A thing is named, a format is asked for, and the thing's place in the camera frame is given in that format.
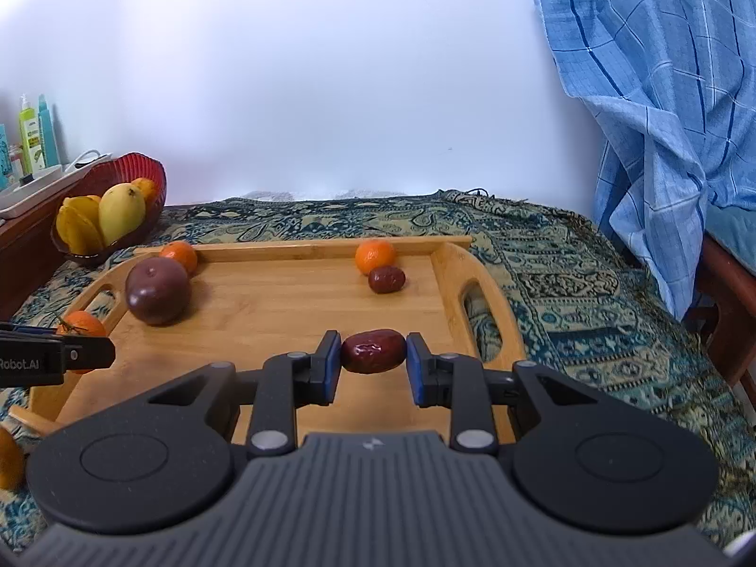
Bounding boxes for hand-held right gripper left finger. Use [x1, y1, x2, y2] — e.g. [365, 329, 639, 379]
[142, 329, 344, 459]

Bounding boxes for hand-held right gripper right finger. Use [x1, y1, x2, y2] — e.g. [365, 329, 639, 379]
[405, 332, 599, 457]

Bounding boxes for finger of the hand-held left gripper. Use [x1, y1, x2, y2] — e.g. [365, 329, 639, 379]
[0, 321, 65, 340]
[62, 336, 117, 372]

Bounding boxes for orange tangerine with green leaf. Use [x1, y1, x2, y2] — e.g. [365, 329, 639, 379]
[56, 310, 109, 375]

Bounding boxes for large red date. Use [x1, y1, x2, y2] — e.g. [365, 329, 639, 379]
[339, 329, 408, 375]

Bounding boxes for wooden tray with handles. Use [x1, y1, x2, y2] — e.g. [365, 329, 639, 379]
[9, 235, 526, 445]

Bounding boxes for purple passion fruit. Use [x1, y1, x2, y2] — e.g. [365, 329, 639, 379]
[125, 257, 192, 326]

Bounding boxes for dark wooden cabinet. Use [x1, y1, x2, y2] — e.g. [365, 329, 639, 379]
[0, 201, 67, 323]

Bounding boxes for yellow starfruit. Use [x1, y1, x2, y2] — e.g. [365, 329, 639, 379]
[56, 195, 108, 255]

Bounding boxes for white plastic tray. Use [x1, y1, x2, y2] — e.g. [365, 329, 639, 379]
[0, 165, 65, 217]

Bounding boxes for yellow mango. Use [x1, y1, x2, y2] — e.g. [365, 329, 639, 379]
[98, 183, 147, 248]

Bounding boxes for teal paisley patterned blanket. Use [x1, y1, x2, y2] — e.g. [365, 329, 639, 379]
[0, 189, 756, 551]

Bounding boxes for red glass fruit bowl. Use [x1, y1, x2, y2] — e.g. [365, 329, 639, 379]
[50, 152, 168, 267]

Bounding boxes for green spray bottle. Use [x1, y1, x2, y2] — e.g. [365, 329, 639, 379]
[17, 94, 46, 176]

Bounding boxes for plain teal bottle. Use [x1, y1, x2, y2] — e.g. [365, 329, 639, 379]
[38, 94, 62, 168]

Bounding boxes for red-brown wooden chair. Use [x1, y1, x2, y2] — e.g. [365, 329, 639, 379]
[691, 230, 756, 412]

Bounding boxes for light blue seat cushion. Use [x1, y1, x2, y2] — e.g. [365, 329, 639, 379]
[705, 201, 756, 262]

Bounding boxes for blue plaid cloth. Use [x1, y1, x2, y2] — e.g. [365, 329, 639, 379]
[527, 0, 756, 321]

